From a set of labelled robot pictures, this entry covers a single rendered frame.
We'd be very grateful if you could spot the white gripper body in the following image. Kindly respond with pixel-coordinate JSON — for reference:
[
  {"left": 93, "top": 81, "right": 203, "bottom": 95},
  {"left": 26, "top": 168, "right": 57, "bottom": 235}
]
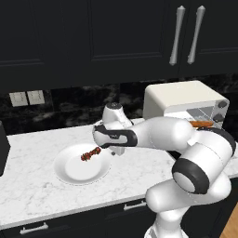
[{"left": 109, "top": 144, "right": 126, "bottom": 156}]

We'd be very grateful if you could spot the red brown kebab skewer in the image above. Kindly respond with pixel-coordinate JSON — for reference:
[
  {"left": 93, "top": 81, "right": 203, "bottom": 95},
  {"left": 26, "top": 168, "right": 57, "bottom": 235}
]
[{"left": 80, "top": 146, "right": 102, "bottom": 163}]

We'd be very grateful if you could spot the white toaster oven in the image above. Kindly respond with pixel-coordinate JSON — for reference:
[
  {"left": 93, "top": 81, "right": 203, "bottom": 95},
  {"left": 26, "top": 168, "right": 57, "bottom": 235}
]
[{"left": 142, "top": 80, "right": 231, "bottom": 131}]

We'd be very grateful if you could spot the orange brown baguette bread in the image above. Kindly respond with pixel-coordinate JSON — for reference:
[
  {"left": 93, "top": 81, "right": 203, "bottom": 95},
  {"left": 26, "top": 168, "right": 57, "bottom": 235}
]
[{"left": 189, "top": 120, "right": 215, "bottom": 129}]

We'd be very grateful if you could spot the dark toaster oven knob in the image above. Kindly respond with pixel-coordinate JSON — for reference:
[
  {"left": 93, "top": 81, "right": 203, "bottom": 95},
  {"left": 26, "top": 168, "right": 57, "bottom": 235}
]
[
  {"left": 218, "top": 99, "right": 229, "bottom": 110},
  {"left": 213, "top": 113, "right": 225, "bottom": 123}
]

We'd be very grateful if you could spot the black cupboard door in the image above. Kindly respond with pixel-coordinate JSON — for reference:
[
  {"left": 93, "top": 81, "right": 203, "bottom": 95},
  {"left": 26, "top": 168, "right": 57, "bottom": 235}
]
[
  {"left": 66, "top": 0, "right": 189, "bottom": 90},
  {"left": 186, "top": 0, "right": 238, "bottom": 79},
  {"left": 0, "top": 0, "right": 69, "bottom": 95}
]

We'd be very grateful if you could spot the white round plate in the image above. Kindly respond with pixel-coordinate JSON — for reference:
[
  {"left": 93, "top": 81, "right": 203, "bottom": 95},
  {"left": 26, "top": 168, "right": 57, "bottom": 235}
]
[{"left": 53, "top": 142, "right": 112, "bottom": 186}]

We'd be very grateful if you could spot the black drawer front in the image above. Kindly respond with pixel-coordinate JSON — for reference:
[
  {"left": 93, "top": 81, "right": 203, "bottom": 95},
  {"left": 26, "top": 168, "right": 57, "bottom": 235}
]
[
  {"left": 103, "top": 198, "right": 157, "bottom": 238},
  {"left": 0, "top": 209, "right": 106, "bottom": 238}
]

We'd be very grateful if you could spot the silver drawer handle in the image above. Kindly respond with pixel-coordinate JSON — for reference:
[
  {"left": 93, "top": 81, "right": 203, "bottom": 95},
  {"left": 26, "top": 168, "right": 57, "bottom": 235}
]
[
  {"left": 19, "top": 222, "right": 49, "bottom": 235},
  {"left": 123, "top": 200, "right": 148, "bottom": 212}
]

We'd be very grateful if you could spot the beige wall socket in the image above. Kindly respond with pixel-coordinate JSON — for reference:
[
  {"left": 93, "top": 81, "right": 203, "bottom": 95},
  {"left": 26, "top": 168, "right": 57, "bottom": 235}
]
[
  {"left": 8, "top": 91, "right": 29, "bottom": 108},
  {"left": 26, "top": 89, "right": 46, "bottom": 106}
]

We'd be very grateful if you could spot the silver cupboard door handle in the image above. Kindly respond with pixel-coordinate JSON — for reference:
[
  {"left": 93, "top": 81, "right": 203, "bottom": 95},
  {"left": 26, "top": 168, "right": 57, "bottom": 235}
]
[
  {"left": 168, "top": 5, "right": 187, "bottom": 67},
  {"left": 187, "top": 5, "right": 206, "bottom": 65}
]

